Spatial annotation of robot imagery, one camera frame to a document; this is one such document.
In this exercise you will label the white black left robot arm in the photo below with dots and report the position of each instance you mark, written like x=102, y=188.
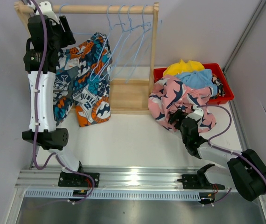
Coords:
x=47, y=37

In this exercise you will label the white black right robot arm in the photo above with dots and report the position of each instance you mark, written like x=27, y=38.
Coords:
x=244, y=171

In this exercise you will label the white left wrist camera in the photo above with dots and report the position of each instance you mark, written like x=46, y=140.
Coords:
x=45, y=7

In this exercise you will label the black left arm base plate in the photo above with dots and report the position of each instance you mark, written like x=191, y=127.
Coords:
x=74, y=180

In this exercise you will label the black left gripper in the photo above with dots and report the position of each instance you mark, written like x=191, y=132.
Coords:
x=68, y=39

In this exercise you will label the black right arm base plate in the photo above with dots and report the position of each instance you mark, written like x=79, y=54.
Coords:
x=199, y=180

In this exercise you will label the pink white patterned shorts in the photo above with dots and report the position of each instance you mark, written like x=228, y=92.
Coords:
x=170, y=94

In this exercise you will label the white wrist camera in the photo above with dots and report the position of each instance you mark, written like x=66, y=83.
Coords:
x=45, y=7
x=196, y=114

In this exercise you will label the aluminium mounting rail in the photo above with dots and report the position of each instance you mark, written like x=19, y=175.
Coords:
x=111, y=178

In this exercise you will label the blue orange patchwork shorts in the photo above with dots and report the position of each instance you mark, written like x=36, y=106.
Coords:
x=72, y=85

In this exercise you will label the yellow shorts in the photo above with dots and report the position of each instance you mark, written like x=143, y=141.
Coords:
x=181, y=66

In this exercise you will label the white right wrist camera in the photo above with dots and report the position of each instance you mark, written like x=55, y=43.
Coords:
x=196, y=114

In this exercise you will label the slotted cable duct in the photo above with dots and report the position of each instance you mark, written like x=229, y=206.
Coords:
x=115, y=194

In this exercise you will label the wooden clothes rack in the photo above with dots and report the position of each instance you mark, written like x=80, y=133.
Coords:
x=126, y=97

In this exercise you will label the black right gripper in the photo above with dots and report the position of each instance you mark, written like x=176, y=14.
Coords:
x=178, y=115

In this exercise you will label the light blue shorts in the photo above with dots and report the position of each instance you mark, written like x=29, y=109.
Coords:
x=198, y=80

